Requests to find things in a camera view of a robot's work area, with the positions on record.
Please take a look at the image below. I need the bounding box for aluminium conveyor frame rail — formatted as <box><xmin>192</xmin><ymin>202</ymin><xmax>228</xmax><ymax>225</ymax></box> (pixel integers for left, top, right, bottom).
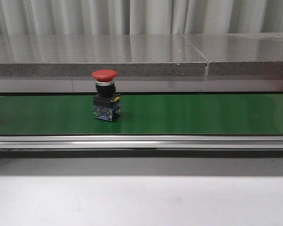
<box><xmin>0</xmin><ymin>135</ymin><xmax>283</xmax><ymax>153</ymax></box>

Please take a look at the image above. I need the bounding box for red mushroom push button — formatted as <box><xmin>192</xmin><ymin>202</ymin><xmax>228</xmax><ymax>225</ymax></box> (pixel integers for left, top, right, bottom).
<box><xmin>91</xmin><ymin>69</ymin><xmax>121</xmax><ymax>121</ymax></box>

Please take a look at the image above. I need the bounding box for white pleated curtain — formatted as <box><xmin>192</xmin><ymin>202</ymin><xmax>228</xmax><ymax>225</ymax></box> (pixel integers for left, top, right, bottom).
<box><xmin>0</xmin><ymin>0</ymin><xmax>283</xmax><ymax>35</ymax></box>

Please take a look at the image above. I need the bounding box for grey speckled stone counter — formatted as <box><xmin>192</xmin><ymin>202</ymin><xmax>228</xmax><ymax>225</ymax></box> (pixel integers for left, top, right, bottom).
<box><xmin>0</xmin><ymin>33</ymin><xmax>283</xmax><ymax>93</ymax></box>

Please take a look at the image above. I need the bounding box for green conveyor belt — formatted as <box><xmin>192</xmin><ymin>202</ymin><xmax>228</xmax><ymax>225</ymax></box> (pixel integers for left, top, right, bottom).
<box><xmin>0</xmin><ymin>94</ymin><xmax>283</xmax><ymax>135</ymax></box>

